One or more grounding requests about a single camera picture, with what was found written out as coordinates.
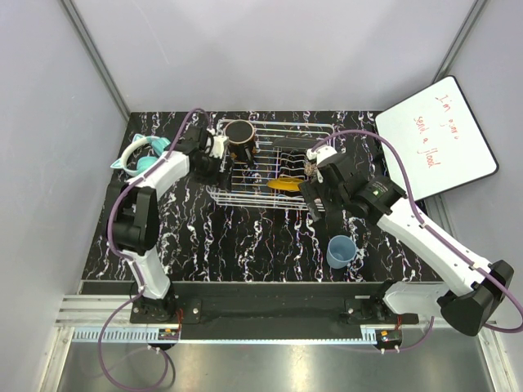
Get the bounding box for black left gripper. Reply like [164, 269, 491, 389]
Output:
[191, 151, 235, 191]

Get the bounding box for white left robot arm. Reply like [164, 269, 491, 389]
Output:
[106, 126, 229, 323]

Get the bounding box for brown patterned bowl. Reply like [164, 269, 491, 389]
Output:
[304, 161, 317, 177]

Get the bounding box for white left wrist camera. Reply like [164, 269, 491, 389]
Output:
[208, 131, 229, 159]

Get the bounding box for white dry-erase board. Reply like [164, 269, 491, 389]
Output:
[375, 76, 498, 201]

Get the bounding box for light blue cup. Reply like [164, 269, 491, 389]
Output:
[326, 235, 358, 270]

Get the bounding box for aluminium front rail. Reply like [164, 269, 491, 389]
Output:
[55, 293, 502, 344]

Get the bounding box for black floral square plate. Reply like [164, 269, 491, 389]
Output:
[272, 136, 317, 150]

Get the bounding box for yellow patterned plate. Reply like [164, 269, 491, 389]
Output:
[266, 176, 303, 192]

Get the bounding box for red interior mug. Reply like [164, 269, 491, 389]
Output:
[224, 120, 256, 165]

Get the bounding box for teal cat-ear headphones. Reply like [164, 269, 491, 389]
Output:
[110, 133, 171, 177]

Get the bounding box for white wire dish rack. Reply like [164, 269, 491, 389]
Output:
[207, 120, 334, 211]

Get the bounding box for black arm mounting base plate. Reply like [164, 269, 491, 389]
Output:
[130, 282, 418, 342]

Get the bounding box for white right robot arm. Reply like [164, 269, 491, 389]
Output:
[299, 146, 514, 336]

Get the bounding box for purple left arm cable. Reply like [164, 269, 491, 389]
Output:
[97, 108, 213, 387]

